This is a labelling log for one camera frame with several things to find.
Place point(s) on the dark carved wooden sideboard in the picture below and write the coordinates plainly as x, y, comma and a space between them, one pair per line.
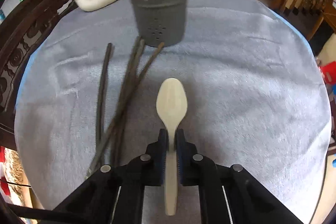
22, 32

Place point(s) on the dark grey utensil holder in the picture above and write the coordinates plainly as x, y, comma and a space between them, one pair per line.
160, 21

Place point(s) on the white plastic spoon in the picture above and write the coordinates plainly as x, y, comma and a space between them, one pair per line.
171, 106

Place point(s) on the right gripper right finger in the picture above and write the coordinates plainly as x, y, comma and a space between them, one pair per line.
227, 194

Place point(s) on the black chopstick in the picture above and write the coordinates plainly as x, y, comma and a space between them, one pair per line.
128, 77
101, 94
132, 79
129, 86

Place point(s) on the grey table cloth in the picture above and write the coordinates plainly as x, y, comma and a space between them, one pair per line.
242, 84

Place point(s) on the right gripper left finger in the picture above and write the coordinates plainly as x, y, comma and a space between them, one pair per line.
115, 194

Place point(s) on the red child chair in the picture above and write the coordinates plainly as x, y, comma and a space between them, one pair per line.
328, 75

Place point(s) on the beige sofa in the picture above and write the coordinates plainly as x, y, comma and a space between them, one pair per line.
328, 53

